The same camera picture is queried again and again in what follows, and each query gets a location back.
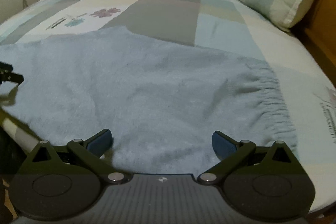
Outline wooden bed headboard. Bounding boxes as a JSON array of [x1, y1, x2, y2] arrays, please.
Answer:
[[262, 0, 336, 98]]

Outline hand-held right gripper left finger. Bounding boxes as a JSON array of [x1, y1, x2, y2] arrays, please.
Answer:
[[18, 129, 129, 184]]

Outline gray sweatpants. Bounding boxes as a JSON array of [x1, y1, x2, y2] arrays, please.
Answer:
[[0, 27, 298, 177]]

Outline checked bed sheet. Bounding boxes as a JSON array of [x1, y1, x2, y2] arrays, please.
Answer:
[[0, 0, 336, 214]]

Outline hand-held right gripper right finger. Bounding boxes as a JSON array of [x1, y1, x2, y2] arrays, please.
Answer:
[[197, 131, 307, 184]]

